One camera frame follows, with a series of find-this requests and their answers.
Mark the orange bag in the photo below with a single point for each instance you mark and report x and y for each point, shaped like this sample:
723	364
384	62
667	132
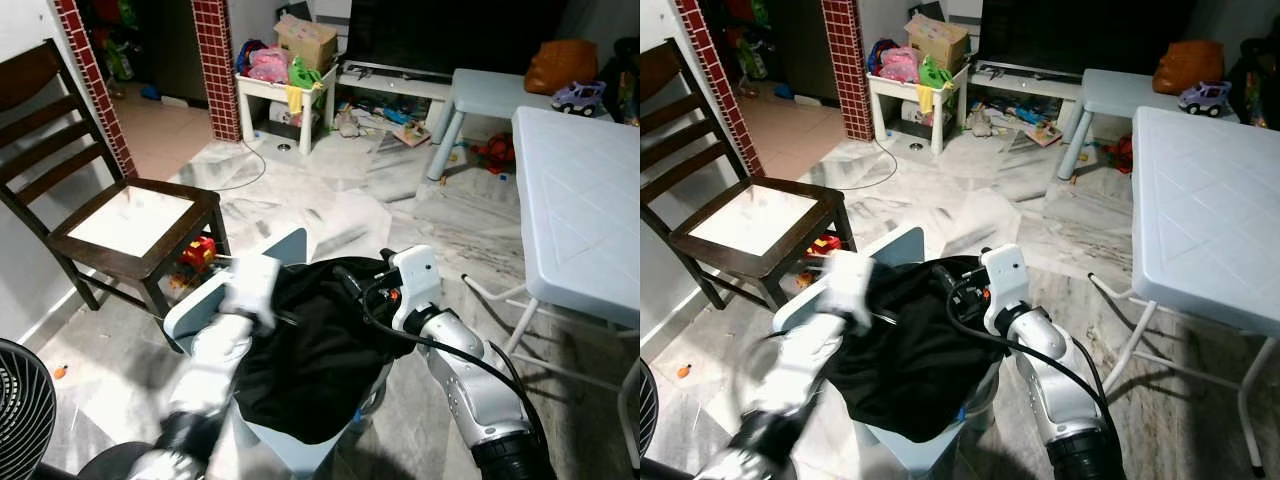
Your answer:
560	65
1188	65

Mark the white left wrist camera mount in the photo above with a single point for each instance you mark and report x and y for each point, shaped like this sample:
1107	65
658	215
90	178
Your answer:
250	290
850	290

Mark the red brick pillar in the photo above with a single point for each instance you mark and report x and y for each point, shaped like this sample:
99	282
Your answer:
95	90
848	70
215	70
720	90

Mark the pink bag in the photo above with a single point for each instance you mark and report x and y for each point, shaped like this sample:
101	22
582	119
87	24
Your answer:
268	65
898	65

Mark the small white side table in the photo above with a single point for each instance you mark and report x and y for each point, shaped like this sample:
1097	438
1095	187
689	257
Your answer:
275	95
907	95

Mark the pale blue plastic chair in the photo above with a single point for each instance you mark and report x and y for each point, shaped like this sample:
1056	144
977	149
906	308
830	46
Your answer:
200	300

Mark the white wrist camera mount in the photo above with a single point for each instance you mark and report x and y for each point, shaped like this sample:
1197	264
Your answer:
250	290
415	285
850	290
1005	285

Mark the printed cardboard box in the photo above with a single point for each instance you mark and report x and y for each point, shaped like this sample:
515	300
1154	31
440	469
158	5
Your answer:
305	42
938	42

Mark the small pale blue table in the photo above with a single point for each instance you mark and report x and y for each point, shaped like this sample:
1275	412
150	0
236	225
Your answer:
490	90
1120	90

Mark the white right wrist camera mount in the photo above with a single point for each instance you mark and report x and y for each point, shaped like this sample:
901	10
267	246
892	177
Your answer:
415	285
1005	285

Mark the black garment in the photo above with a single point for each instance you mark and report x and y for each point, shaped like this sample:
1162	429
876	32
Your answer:
910	370
310	360

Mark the black electric fan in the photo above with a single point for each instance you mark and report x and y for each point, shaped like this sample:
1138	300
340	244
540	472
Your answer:
648	410
20	410

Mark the red plastic toy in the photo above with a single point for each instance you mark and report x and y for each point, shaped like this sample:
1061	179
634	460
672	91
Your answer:
1120	155
495	155
823	246
198	255

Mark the white television stand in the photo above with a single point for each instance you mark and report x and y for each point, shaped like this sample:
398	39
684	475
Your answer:
395	85
1025	85

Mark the black television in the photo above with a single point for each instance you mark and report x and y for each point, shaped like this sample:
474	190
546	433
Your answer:
1085	35
460	35

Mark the purple toy car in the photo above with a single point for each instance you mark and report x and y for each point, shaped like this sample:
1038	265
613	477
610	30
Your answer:
1205	98
578	98

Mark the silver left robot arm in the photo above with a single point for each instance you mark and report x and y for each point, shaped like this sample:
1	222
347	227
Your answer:
210	380
790	380

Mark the dark wooden chair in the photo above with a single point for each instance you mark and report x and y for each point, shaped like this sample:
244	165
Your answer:
60	150
690	150

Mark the white folding table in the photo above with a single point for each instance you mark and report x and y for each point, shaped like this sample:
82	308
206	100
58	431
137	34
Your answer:
1210	200
580	200

